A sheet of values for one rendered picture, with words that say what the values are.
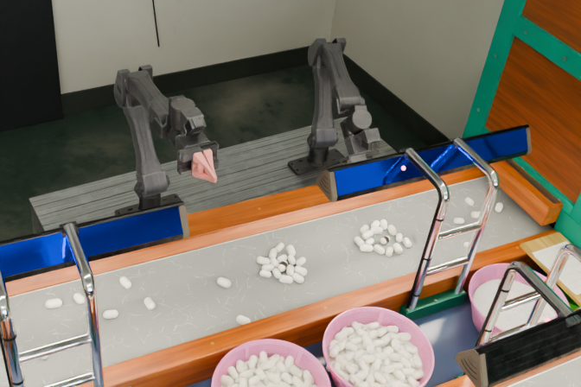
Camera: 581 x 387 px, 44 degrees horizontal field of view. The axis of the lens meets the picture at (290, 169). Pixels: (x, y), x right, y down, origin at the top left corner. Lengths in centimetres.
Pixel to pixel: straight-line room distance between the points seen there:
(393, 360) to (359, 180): 44
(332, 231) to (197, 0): 203
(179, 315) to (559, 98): 121
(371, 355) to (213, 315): 39
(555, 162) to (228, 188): 99
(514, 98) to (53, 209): 142
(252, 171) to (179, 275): 59
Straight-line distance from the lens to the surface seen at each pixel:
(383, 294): 190
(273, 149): 248
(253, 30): 408
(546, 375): 191
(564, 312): 151
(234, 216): 204
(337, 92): 210
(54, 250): 150
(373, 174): 174
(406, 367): 180
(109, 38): 372
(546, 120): 224
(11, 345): 144
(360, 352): 179
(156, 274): 191
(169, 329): 179
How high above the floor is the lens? 211
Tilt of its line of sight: 37 degrees down
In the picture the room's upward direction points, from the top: 8 degrees clockwise
